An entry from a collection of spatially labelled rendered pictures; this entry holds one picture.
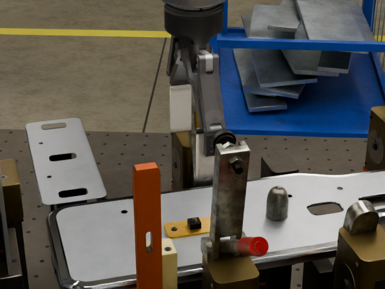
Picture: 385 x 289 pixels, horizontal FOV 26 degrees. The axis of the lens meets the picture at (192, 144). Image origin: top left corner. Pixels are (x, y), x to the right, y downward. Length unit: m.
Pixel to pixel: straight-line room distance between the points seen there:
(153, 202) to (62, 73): 3.41
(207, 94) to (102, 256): 0.28
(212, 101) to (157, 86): 3.13
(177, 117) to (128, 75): 3.11
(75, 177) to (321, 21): 2.28
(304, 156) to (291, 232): 0.85
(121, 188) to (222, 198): 0.38
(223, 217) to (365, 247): 0.18
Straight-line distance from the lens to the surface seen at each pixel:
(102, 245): 1.18
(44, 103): 4.02
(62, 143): 1.45
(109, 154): 2.04
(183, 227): 1.20
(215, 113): 1.02
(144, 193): 0.96
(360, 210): 1.07
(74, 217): 1.24
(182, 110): 1.18
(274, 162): 1.40
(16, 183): 1.22
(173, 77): 1.15
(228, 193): 0.99
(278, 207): 1.22
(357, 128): 3.39
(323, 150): 2.07
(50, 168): 1.37
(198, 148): 1.06
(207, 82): 1.02
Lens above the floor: 1.66
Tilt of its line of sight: 28 degrees down
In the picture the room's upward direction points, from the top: straight up
